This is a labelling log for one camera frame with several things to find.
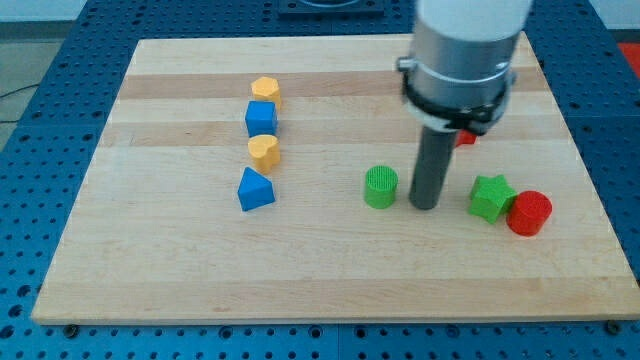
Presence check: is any green cylinder block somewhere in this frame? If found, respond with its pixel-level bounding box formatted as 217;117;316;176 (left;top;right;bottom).
364;165;399;209

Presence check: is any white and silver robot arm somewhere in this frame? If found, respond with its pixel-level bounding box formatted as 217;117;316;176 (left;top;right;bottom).
397;0;532;135

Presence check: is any yellow heart block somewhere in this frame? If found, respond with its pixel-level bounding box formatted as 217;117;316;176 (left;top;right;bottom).
248;134;281;175

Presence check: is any blue triangle block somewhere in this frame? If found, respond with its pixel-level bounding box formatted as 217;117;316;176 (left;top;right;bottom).
237;167;275;211

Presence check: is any light wooden board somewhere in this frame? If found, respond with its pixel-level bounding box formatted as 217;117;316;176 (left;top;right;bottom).
32;34;639;325

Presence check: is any blue cube block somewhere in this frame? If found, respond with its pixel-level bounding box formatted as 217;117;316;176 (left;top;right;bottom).
245;101;278;137

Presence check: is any yellow hexagon block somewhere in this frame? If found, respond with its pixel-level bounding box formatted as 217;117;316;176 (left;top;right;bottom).
251;76;282;110

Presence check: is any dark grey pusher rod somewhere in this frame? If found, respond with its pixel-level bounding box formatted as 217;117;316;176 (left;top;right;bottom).
409;127;457;210

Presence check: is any small red block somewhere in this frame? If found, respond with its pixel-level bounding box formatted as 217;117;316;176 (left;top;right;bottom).
455;130;477;147

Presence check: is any green star block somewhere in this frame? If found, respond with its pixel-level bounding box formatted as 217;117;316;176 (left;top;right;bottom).
468;175;518;224

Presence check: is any red cylinder block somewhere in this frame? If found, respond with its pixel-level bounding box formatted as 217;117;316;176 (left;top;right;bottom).
506;190;553;237

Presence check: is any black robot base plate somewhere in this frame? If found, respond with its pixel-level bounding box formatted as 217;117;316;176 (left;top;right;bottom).
275;0;386;17

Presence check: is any black cable on floor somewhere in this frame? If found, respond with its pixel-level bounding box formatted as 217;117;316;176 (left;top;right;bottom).
0;83;40;124

